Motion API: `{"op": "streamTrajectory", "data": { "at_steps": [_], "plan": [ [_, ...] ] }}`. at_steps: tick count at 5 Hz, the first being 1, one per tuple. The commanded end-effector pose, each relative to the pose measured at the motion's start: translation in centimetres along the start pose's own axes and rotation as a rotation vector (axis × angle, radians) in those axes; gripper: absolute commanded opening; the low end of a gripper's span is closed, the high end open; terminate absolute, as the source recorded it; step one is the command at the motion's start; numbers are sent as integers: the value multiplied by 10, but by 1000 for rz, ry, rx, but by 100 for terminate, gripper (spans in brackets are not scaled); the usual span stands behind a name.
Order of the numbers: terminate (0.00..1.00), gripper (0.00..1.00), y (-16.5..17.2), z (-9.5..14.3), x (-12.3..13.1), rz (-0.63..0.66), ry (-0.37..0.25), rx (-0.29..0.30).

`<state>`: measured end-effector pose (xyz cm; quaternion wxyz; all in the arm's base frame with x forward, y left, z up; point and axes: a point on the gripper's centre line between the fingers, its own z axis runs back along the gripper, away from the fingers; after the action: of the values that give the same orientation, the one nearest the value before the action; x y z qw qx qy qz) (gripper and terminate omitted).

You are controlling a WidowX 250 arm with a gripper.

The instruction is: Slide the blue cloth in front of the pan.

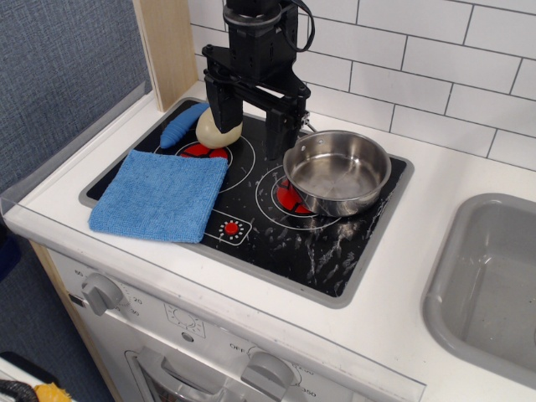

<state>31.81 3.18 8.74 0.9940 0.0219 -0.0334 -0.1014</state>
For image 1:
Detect blue ridged toy piece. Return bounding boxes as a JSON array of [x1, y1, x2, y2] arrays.
[[160, 103, 209, 149]]

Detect left grey oven knob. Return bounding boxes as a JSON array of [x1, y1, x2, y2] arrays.
[[82, 273, 123, 317]]

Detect white toy oven front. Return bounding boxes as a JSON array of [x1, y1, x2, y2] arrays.
[[50, 252, 425, 401]]

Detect stainless steel pan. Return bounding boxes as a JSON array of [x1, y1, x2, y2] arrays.
[[282, 130, 392, 217]]

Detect wooden upright post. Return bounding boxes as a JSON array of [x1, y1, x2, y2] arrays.
[[132, 0, 198, 112]]

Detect black toy stove top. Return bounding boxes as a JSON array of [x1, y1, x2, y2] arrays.
[[79, 97, 415, 310]]

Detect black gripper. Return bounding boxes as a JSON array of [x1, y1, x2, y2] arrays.
[[202, 16, 312, 160]]

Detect blue microfiber cloth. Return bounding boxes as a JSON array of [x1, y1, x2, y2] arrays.
[[89, 150, 228, 244]]

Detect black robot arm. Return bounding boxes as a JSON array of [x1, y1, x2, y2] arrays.
[[202, 1, 311, 160]]

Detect grey sink basin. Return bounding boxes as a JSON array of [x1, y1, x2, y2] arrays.
[[423, 193, 535, 388]]

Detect yellow black object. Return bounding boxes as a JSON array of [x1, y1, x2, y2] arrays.
[[1, 379, 73, 402]]

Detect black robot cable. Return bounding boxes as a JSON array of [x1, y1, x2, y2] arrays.
[[276, 0, 316, 54]]

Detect grey oven knob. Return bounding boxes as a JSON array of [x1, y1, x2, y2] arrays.
[[82, 273, 123, 317], [241, 352, 294, 394]]

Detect right grey oven knob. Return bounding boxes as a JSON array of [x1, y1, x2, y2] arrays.
[[241, 352, 294, 394]]

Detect beige toy potato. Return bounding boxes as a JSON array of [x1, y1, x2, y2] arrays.
[[195, 109, 243, 149]]

